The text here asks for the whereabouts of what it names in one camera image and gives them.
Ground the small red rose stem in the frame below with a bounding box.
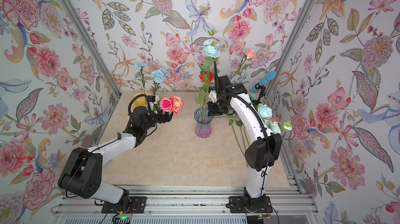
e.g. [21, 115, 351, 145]
[199, 71, 215, 83]

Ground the magenta pink rose stem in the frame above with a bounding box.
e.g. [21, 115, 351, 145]
[153, 98, 173, 112]

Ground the purple blue glass vase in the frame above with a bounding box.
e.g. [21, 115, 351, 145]
[194, 107, 214, 138]

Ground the coral red rose stem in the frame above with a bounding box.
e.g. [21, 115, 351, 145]
[171, 96, 184, 115]

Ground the light blue peony spray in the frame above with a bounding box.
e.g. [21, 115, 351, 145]
[195, 30, 220, 108]

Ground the light blue rose spray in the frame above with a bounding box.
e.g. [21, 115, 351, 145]
[249, 93, 293, 134]

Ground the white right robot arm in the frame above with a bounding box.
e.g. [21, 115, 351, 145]
[207, 75, 282, 213]

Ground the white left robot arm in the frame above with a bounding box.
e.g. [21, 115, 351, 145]
[58, 106, 174, 209]

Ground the yellow fluted glass vase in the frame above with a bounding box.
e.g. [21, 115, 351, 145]
[131, 92, 151, 110]

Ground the light pink rose stem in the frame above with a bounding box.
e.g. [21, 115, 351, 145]
[229, 49, 256, 83]

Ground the blue carnation stem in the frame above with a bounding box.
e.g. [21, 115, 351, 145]
[134, 62, 170, 95]

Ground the blue microphone on black stand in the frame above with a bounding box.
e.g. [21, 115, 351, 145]
[251, 71, 277, 104]

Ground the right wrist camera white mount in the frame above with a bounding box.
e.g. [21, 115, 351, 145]
[208, 91, 217, 103]

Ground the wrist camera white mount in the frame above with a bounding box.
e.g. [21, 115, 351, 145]
[208, 91, 217, 103]
[147, 95, 160, 106]

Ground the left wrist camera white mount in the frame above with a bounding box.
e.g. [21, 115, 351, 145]
[147, 95, 160, 106]

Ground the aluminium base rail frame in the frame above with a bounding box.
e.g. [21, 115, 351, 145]
[49, 184, 323, 224]

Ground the aluminium corner frame post right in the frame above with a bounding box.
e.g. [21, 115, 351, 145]
[266, 0, 316, 96]

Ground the aluminium corner frame post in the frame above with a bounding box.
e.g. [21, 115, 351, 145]
[266, 0, 316, 96]
[60, 0, 122, 99]

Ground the aluminium corner frame post left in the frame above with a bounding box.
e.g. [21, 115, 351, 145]
[60, 0, 122, 99]

